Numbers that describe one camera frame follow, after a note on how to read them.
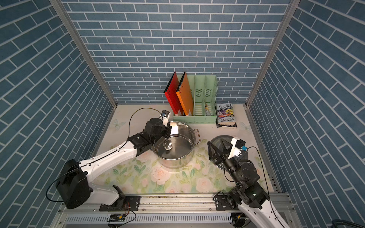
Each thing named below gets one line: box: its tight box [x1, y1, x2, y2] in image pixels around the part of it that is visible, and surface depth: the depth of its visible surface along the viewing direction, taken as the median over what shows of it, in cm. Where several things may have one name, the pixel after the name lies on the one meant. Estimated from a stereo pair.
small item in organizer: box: [204, 101, 212, 116], surface depth 118 cm
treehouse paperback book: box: [216, 102, 236, 125], surface depth 110 cm
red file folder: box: [163, 71, 184, 115], surface depth 92 cm
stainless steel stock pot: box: [151, 121, 202, 170], surface depth 87 cm
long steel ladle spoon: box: [163, 137, 173, 151], surface depth 93 cm
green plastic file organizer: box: [172, 74, 218, 124], surface depth 114 cm
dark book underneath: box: [216, 119, 238, 128], surface depth 107 cm
